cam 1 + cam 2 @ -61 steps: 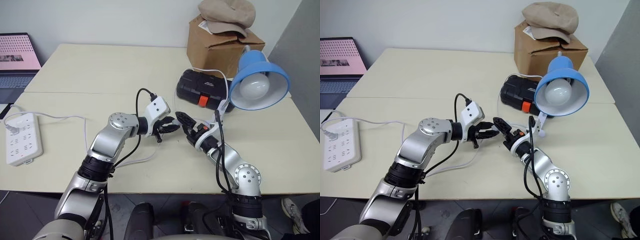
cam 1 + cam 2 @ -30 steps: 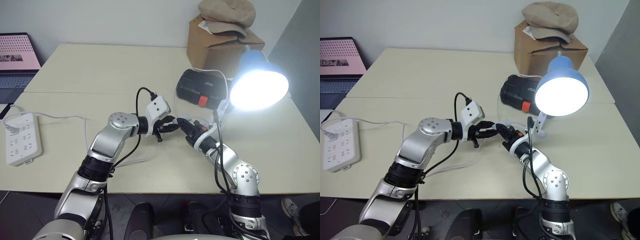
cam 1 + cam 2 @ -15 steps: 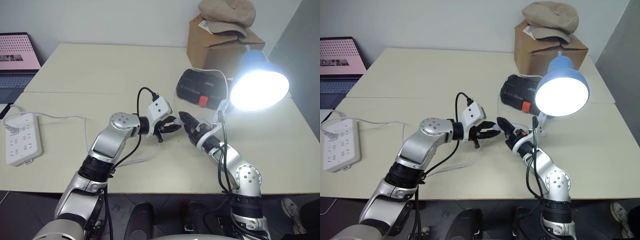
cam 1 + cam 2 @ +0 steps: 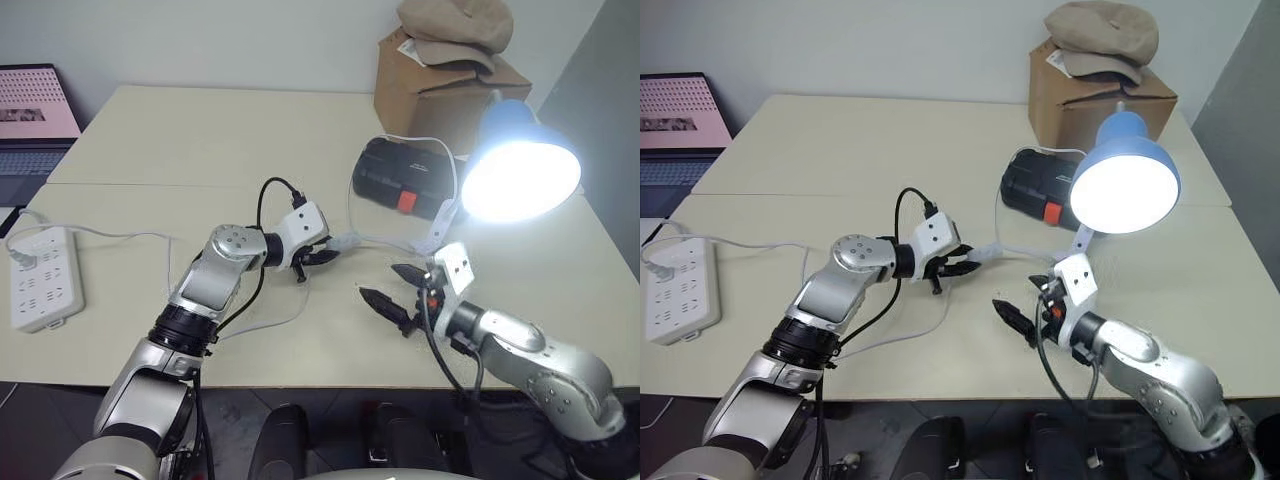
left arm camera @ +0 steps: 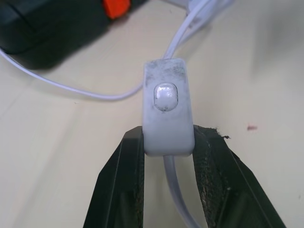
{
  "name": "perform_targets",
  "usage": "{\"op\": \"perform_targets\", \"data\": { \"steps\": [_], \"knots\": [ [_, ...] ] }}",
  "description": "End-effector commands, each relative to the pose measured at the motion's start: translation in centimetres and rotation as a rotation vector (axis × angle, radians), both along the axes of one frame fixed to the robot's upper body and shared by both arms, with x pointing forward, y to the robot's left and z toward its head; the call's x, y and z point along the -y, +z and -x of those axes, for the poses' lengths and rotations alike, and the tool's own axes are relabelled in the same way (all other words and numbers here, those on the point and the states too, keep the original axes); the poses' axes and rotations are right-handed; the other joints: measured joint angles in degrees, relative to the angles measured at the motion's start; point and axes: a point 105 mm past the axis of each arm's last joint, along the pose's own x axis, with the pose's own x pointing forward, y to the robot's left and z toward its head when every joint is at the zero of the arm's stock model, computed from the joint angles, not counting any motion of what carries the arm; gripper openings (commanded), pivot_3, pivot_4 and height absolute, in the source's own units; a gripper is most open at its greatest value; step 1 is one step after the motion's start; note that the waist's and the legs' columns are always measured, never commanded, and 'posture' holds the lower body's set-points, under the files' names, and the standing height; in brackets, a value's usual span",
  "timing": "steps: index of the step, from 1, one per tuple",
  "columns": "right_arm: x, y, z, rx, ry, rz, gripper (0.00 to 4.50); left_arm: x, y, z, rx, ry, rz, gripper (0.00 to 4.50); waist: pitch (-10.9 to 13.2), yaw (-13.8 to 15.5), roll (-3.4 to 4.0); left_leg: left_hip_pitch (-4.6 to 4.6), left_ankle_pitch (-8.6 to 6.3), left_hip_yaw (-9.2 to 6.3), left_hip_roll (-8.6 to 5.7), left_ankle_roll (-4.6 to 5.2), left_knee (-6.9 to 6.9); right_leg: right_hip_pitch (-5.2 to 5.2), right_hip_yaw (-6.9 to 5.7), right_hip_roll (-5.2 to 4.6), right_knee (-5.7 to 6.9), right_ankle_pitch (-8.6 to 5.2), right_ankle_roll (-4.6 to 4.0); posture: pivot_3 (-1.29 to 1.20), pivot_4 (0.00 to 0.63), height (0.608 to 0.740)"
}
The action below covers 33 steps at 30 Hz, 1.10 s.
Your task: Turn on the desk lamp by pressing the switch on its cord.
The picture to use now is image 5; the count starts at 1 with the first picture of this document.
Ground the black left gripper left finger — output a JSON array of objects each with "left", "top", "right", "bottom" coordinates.
[{"left": 82, "top": 126, "right": 146, "bottom": 228}]

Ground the white inline cord switch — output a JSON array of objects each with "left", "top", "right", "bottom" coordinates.
[{"left": 142, "top": 57, "right": 196, "bottom": 158}]

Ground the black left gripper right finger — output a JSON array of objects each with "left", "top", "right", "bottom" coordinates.
[{"left": 192, "top": 124, "right": 288, "bottom": 228}]

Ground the orange power strip rocker switch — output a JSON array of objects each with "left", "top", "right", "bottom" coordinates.
[{"left": 102, "top": 0, "right": 132, "bottom": 19}]

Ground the white lamp cord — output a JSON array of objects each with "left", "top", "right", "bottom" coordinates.
[{"left": 0, "top": 0, "right": 216, "bottom": 228}]

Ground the black power strip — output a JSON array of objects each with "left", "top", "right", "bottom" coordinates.
[{"left": 0, "top": 0, "right": 154, "bottom": 71}]

